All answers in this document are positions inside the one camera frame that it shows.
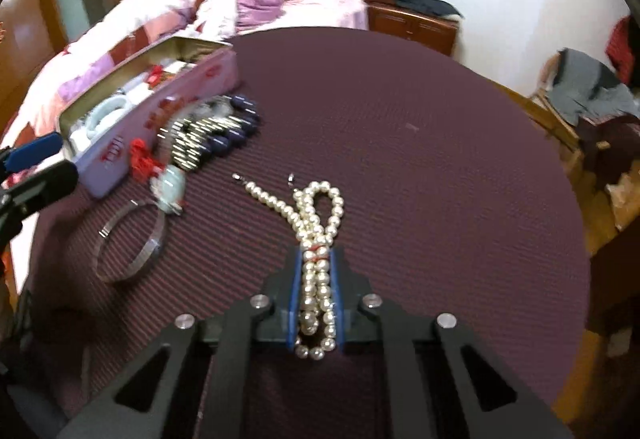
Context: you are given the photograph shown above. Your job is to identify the jade gourd red cord pendant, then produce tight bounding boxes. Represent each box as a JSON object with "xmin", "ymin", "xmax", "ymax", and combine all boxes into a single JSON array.
[{"xmin": 129, "ymin": 138, "xmax": 186, "ymax": 215}]

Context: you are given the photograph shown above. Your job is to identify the coin charm red knot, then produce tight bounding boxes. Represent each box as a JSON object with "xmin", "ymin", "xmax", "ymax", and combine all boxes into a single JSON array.
[{"xmin": 144, "ymin": 66, "xmax": 175, "ymax": 89}]

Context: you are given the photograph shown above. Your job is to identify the white pearl necklace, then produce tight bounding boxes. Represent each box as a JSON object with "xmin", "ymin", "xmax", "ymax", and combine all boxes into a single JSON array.
[{"xmin": 231, "ymin": 172, "xmax": 346, "ymax": 361}]

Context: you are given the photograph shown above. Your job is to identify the dark purple bead bracelet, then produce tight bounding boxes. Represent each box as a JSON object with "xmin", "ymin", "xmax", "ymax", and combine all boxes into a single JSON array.
[{"xmin": 202, "ymin": 92, "xmax": 263, "ymax": 160}]

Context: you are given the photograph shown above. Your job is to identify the pink metal tin box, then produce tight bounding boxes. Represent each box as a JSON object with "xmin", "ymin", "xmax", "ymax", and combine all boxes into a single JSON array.
[{"xmin": 56, "ymin": 35, "xmax": 240, "ymax": 199}]

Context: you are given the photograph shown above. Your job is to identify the pale white jade bangle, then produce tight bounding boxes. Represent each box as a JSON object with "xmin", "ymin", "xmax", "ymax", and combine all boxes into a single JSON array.
[{"xmin": 85, "ymin": 95, "xmax": 128, "ymax": 140}]

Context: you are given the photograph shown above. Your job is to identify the thin silver bangle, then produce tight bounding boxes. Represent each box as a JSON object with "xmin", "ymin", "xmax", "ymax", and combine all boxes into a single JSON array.
[{"xmin": 91, "ymin": 201, "xmax": 167, "ymax": 284}]

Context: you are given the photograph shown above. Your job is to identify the silver stretch watch band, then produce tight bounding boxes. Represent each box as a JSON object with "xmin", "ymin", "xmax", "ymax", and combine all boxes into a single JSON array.
[{"xmin": 168, "ymin": 96, "xmax": 234, "ymax": 128}]

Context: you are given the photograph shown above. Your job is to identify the dark purple dotted tablecloth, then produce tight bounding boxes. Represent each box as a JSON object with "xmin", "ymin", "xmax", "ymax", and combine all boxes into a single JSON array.
[{"xmin": 29, "ymin": 29, "xmax": 589, "ymax": 438}]

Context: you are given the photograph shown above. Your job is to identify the patchwork pink quilt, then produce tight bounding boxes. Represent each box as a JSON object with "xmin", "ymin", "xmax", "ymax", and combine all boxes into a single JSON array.
[{"xmin": 1, "ymin": 0, "xmax": 238, "ymax": 147}]

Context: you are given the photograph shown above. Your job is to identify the bed with pink sheet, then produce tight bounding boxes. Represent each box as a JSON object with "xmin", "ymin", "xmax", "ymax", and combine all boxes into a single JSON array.
[{"xmin": 0, "ymin": 0, "xmax": 370, "ymax": 290}]

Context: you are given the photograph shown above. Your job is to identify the purple blanket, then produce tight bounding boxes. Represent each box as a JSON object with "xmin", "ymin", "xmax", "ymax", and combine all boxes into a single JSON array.
[{"xmin": 235, "ymin": 0, "xmax": 284, "ymax": 32}]

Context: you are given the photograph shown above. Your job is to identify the wicker chair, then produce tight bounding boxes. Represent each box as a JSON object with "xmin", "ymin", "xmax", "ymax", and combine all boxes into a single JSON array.
[{"xmin": 528, "ymin": 52, "xmax": 584, "ymax": 175}]

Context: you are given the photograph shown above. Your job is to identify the grey clothes on chair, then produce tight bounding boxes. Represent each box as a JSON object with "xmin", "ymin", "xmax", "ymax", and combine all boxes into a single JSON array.
[{"xmin": 549, "ymin": 48, "xmax": 639, "ymax": 127}]

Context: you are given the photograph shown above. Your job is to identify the wooden nightstand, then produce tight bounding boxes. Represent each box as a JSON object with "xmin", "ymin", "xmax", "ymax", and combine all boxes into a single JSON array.
[{"xmin": 368, "ymin": 3, "xmax": 459, "ymax": 57}]

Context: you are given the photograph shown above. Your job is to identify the dark folded clothes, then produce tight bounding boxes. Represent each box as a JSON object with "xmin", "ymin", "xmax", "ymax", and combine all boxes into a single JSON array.
[{"xmin": 395, "ymin": 0, "xmax": 464, "ymax": 19}]

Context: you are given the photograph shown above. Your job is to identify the red puffer jacket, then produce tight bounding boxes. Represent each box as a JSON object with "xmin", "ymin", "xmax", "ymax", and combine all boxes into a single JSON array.
[{"xmin": 605, "ymin": 16, "xmax": 639, "ymax": 89}]

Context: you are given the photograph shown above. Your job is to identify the silver metallic bead necklace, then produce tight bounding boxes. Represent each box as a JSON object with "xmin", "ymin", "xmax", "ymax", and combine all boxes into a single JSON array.
[{"xmin": 156, "ymin": 113, "xmax": 241, "ymax": 173}]

